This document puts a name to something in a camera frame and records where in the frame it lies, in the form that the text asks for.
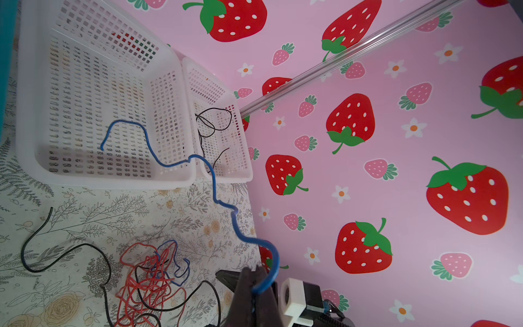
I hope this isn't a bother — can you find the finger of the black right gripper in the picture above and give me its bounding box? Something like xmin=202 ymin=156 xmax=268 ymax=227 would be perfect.
xmin=215 ymin=270 xmax=241 ymax=293

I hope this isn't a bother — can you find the teal plastic basket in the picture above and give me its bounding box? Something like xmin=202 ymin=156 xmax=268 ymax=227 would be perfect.
xmin=1 ymin=0 xmax=19 ymax=135

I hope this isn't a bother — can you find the red cable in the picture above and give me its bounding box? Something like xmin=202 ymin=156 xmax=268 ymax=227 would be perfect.
xmin=114 ymin=242 xmax=188 ymax=327

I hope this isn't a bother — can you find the white middle plastic basket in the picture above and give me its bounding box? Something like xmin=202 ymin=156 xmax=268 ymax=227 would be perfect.
xmin=16 ymin=0 xmax=196 ymax=189

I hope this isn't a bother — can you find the black cable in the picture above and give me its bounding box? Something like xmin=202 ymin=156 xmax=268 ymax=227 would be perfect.
xmin=195 ymin=107 xmax=233 ymax=174
xmin=20 ymin=207 xmax=223 ymax=327

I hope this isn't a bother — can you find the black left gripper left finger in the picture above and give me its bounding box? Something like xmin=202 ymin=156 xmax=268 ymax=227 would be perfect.
xmin=228 ymin=267 xmax=254 ymax=327

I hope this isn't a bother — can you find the white right plastic basket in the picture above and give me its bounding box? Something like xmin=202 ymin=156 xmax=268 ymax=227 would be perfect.
xmin=182 ymin=57 xmax=253 ymax=183

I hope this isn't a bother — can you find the white plastic basket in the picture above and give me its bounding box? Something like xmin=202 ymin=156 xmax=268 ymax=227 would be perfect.
xmin=182 ymin=57 xmax=253 ymax=183
xmin=16 ymin=0 xmax=196 ymax=189

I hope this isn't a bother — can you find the blue cable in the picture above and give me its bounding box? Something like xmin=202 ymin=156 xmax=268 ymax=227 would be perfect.
xmin=99 ymin=119 xmax=281 ymax=296
xmin=153 ymin=240 xmax=191 ymax=287

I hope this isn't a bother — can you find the aluminium right corner post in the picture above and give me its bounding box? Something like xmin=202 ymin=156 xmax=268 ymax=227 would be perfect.
xmin=241 ymin=0 xmax=462 ymax=118

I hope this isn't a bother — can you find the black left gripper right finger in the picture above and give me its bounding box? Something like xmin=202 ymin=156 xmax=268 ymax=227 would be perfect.
xmin=253 ymin=283 xmax=283 ymax=327

